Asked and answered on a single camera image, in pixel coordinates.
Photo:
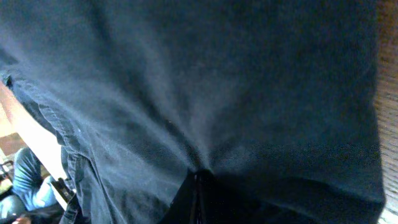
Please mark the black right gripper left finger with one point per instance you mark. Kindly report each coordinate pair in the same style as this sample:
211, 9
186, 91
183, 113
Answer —
183, 207

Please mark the navy blue shorts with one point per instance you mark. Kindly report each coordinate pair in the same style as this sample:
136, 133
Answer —
273, 98

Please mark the person in blue clothes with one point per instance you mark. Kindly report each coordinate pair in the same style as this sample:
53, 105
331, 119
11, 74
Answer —
32, 199

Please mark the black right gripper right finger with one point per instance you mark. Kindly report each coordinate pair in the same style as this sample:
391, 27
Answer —
219, 204

